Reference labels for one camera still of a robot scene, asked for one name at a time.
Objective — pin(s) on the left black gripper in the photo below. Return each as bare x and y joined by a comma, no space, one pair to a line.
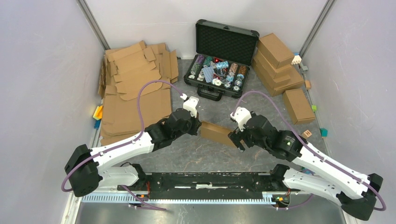
196,124

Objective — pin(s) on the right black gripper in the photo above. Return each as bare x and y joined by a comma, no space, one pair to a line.
236,135

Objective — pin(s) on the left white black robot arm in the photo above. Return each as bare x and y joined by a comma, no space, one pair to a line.
92,168

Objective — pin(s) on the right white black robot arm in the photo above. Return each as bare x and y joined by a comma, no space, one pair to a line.
354,192

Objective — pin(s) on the single folded cardboard box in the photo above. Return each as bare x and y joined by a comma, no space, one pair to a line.
298,107

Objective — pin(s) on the wooden letter H block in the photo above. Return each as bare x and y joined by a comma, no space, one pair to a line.
306,134

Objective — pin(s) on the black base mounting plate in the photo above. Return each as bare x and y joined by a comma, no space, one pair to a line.
212,186

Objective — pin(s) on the black poker chip case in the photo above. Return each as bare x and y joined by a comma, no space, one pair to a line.
223,56

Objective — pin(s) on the teal cube block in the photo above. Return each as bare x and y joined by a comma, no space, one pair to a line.
323,132

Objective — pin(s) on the small wooden cube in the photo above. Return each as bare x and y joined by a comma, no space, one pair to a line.
307,84

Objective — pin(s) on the stack of flat cardboard blanks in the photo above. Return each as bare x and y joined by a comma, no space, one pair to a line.
134,84

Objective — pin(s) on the white blue toy brick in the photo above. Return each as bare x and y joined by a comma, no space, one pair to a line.
296,60

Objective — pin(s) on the orange yellow toy block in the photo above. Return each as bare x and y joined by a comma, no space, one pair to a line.
98,113

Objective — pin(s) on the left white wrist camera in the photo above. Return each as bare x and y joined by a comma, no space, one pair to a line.
190,104

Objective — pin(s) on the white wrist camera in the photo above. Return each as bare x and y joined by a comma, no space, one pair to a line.
190,104
241,116

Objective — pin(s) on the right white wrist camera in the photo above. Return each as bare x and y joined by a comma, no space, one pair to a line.
241,116

